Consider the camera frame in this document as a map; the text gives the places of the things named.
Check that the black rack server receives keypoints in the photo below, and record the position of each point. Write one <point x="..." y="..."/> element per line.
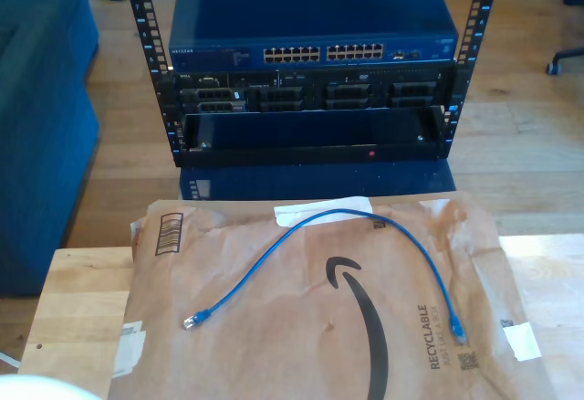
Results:
<point x="315" y="87"/>

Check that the blue sofa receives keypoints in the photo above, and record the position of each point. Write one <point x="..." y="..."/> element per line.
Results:
<point x="41" y="121"/>

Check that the black perforated rack frame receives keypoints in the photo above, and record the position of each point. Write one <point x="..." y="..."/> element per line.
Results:
<point x="145" y="25"/>

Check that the brown paper mailer bag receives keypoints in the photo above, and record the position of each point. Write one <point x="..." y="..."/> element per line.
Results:
<point x="251" y="304"/>

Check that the blue network switch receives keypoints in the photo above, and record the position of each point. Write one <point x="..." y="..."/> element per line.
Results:
<point x="310" y="12"/>

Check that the blue box under rack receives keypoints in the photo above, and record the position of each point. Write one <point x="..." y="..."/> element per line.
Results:
<point x="319" y="181"/>

